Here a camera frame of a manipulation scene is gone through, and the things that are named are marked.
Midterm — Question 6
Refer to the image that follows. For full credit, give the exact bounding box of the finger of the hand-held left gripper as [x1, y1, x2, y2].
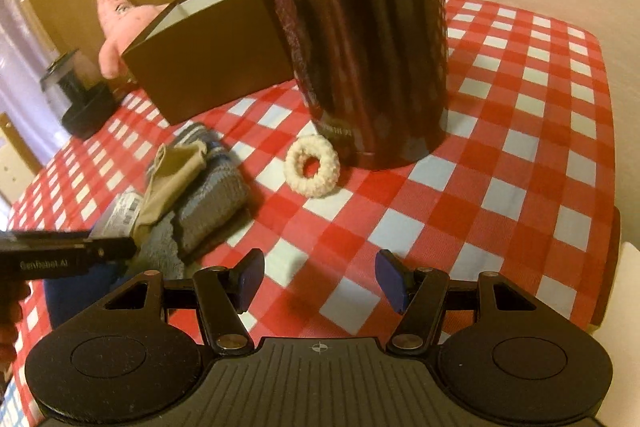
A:
[91, 236, 137, 267]
[0, 230, 93, 242]

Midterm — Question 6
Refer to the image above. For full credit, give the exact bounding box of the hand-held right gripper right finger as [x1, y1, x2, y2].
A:
[375, 249, 539, 357]

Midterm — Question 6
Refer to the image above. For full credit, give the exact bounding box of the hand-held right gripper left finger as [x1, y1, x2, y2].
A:
[102, 248, 266, 357]

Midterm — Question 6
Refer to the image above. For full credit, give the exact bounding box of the blue and white packet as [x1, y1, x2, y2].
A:
[97, 189, 146, 239]

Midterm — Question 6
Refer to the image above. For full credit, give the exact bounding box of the grey cloth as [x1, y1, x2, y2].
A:
[134, 218, 184, 277]

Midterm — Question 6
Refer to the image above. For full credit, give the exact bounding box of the blue cloth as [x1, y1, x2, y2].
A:
[42, 257, 146, 325]

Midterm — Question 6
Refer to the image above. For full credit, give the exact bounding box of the blue-grey knitted cloth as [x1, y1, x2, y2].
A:
[172, 122, 251, 259]

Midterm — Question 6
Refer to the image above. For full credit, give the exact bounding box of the beige cloth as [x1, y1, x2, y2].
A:
[132, 139, 209, 244]

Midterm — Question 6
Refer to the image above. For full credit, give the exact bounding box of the white scrunchie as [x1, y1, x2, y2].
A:
[283, 134, 342, 198]

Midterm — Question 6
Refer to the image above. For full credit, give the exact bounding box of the brown cardboard box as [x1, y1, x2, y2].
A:
[121, 0, 297, 127]

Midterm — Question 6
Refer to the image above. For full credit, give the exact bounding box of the person's left hand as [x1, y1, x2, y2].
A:
[0, 280, 32, 364]

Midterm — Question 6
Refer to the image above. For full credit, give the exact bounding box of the red checkered tablecloth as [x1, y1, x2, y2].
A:
[0, 0, 617, 408]

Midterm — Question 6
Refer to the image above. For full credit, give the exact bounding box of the dark lidded glass jar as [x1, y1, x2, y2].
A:
[39, 48, 119, 140]

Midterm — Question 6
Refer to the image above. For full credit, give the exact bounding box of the purple sheer curtain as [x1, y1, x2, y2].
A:
[0, 0, 57, 130]

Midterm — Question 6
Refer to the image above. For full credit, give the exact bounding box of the pink starfish plush toy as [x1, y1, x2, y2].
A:
[97, 0, 167, 80]

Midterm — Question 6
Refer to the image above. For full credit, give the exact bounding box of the brown metal canister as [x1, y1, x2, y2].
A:
[233, 0, 449, 170]

